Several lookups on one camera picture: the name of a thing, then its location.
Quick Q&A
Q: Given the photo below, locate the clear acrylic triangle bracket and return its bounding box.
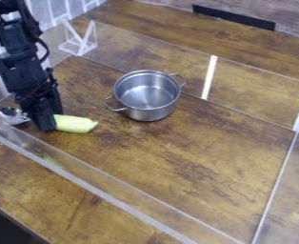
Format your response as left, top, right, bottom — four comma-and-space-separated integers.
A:
59, 21, 97, 56

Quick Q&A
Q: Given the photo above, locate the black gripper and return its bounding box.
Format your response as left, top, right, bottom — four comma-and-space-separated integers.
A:
0, 52, 64, 131

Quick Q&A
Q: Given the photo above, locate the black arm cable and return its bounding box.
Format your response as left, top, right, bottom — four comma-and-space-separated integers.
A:
36, 37, 52, 65

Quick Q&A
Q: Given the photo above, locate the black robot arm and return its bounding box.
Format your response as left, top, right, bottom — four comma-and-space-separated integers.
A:
0, 0, 64, 131

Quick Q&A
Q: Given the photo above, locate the small steel pot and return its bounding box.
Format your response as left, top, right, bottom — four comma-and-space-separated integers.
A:
105, 70, 188, 122

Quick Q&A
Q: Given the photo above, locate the clear acrylic enclosure wall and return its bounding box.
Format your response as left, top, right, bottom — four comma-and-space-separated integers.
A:
0, 18, 299, 244

